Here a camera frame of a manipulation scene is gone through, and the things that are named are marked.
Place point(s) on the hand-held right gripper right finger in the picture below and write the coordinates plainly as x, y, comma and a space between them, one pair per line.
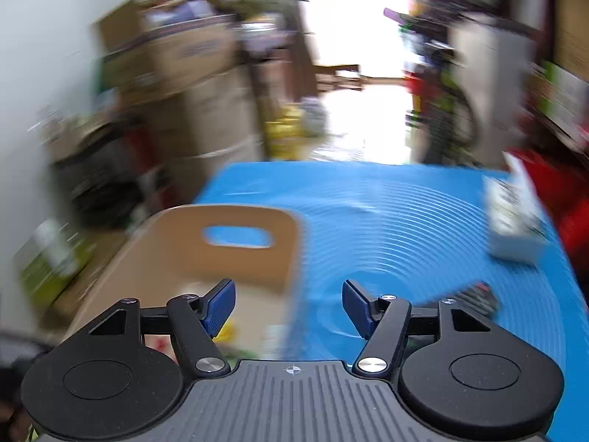
356, 306

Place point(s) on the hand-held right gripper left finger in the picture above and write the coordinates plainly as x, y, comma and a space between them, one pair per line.
221, 306

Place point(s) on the beige plastic basket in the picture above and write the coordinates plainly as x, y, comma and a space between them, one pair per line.
175, 248

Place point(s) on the yellow green object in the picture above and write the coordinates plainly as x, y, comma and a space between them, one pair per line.
228, 332

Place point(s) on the blue silicone mat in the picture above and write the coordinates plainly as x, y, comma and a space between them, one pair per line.
414, 230

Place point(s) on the dark red black object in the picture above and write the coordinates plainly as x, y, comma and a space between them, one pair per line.
476, 297

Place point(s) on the white patterned tissue box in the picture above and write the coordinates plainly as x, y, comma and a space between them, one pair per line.
513, 216

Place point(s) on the white plastic bag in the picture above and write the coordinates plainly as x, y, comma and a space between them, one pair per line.
314, 115

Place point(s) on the tall wrapped cardboard box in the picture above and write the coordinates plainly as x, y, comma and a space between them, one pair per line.
207, 110

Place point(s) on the green black bicycle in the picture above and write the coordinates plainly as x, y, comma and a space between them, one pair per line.
446, 110

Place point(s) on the wooden chair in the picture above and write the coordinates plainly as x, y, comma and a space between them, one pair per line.
340, 78

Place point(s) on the red cloth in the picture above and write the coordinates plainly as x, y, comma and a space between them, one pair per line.
566, 193

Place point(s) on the white chest freezer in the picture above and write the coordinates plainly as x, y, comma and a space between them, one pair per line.
487, 83

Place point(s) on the brown printed cardboard box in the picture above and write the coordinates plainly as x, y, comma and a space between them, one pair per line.
170, 32

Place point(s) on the green white carton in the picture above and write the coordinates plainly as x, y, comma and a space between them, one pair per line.
563, 94

